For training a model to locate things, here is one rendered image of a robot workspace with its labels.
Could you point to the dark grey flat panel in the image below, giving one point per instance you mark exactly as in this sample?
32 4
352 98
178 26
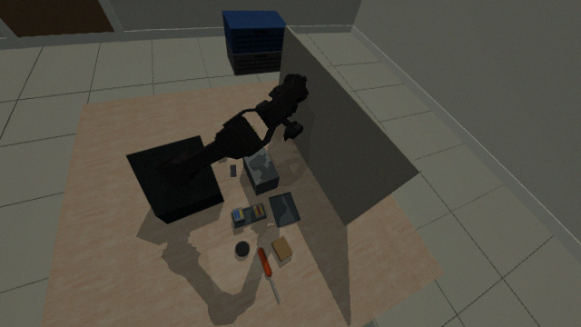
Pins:
355 160

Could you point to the red-handled screwdriver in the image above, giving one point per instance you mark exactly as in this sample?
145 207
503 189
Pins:
266 268

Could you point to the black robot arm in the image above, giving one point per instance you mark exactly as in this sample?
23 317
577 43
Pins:
237 138

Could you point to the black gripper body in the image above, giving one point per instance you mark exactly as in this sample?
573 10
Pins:
292 129

